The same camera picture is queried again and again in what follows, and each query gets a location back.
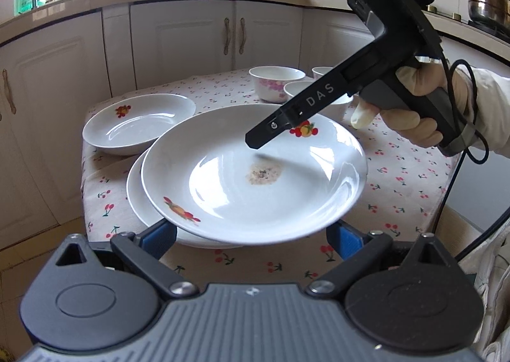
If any steel cooking pot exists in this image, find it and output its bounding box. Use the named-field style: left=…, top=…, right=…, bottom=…
left=458, top=0, right=510, bottom=26

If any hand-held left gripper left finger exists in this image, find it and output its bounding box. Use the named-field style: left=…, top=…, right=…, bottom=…
left=51, top=219, right=200, bottom=300

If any person's white clothing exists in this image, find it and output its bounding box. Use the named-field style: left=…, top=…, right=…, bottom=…
left=472, top=222, right=510, bottom=362

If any white kitchen cabinet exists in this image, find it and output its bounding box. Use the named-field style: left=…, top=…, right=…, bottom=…
left=0, top=0, right=510, bottom=251

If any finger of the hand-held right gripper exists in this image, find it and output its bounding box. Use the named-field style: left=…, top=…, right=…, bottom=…
left=245, top=105, right=319, bottom=149

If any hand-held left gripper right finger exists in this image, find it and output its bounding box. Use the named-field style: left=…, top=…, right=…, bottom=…
left=305, top=221, right=466, bottom=299

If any gas stove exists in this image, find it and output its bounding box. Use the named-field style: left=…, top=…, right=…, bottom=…
left=426, top=4, right=510, bottom=39

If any small white fruit-print plate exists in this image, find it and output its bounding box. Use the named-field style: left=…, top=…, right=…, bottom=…
left=82, top=93, right=197, bottom=156

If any person's right forearm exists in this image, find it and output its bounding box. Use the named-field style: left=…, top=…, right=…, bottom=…
left=454, top=67, right=510, bottom=156

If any person's right hand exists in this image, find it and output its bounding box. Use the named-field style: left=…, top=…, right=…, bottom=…
left=350, top=63, right=477, bottom=148

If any cherry-print tablecloth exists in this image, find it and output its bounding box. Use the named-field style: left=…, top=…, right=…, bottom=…
left=82, top=67, right=459, bottom=295

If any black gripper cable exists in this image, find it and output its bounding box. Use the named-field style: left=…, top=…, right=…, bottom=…
left=438, top=59, right=510, bottom=263

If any white pink-flower bowl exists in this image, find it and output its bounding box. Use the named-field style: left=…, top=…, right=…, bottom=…
left=249, top=66, right=307, bottom=104

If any large white fruit-print plate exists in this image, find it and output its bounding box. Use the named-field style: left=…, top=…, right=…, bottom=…
left=126, top=147, right=244, bottom=249
left=140, top=104, right=368, bottom=245

